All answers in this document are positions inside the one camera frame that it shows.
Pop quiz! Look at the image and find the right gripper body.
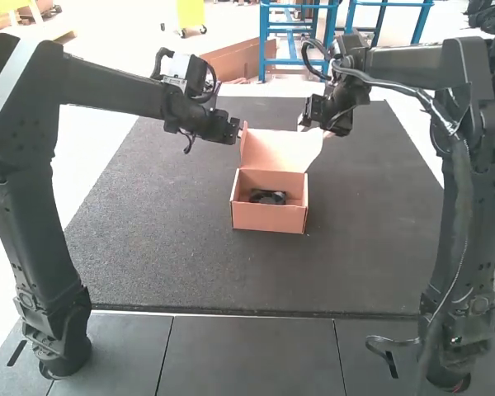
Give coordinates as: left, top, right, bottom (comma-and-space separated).
302, 93, 353, 139

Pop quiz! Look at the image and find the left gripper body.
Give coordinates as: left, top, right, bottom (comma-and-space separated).
204, 107, 243, 145

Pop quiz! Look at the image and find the cardboard box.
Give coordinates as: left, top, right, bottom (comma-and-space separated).
229, 126, 326, 235

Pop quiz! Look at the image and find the brown wooden board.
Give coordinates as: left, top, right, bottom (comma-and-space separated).
198, 35, 278, 83

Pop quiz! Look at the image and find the black square fan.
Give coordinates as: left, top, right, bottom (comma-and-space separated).
248, 188, 289, 205

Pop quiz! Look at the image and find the yellow wheeled tool cabinet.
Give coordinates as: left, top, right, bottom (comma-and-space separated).
175, 0, 208, 39

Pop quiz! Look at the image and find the black mat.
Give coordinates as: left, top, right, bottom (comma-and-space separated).
64, 96, 495, 318

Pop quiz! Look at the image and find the dark base panel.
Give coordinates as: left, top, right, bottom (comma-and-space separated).
156, 315, 347, 396
333, 319, 495, 396
0, 313, 174, 396

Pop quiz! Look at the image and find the yellow wooden stand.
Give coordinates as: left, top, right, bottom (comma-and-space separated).
0, 0, 40, 31

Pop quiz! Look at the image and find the blue frame workbench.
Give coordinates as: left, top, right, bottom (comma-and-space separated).
258, 0, 340, 83
346, 0, 434, 49

